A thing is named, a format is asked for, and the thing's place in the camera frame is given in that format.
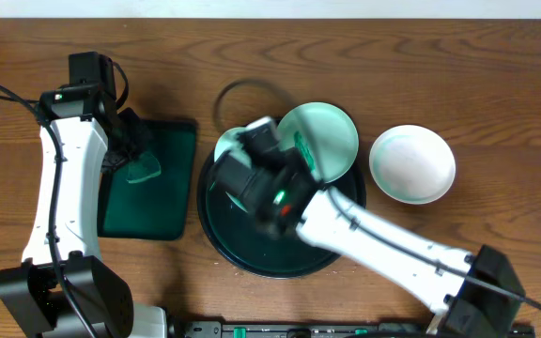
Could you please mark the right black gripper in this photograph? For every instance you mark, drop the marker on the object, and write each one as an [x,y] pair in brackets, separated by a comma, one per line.
[298,164]

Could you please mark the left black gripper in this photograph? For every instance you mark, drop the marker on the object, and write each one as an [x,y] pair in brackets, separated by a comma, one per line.
[130,142]

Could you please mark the green scouring sponge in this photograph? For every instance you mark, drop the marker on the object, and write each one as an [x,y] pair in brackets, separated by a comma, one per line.
[143,168]

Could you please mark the light green front plate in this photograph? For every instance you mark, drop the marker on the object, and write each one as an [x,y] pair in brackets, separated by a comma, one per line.
[228,145]

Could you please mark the light green plate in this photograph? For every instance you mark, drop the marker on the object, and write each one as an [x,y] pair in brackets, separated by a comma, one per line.
[228,145]
[325,136]

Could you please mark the white plate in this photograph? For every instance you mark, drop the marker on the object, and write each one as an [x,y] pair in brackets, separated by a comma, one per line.
[412,164]

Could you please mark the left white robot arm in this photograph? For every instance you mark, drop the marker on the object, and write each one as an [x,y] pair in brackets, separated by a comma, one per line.
[62,288]

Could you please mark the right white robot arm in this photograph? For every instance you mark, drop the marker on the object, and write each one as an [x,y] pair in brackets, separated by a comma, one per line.
[472,295]

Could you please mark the round black tray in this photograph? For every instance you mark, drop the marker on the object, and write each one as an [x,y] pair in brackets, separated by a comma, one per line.
[232,232]

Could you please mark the dark green rectangular tray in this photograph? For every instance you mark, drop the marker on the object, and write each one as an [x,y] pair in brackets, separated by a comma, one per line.
[155,209]

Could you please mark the light green back plate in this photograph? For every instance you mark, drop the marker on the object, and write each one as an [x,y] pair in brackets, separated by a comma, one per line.
[325,136]

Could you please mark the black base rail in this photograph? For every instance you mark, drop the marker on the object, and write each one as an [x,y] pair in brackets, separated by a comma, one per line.
[216,329]

